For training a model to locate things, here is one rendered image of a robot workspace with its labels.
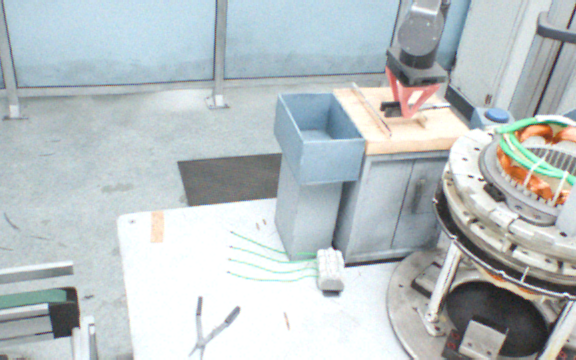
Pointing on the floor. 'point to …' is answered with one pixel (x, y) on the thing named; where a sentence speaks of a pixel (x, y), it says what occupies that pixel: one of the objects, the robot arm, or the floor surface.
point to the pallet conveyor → (29, 312)
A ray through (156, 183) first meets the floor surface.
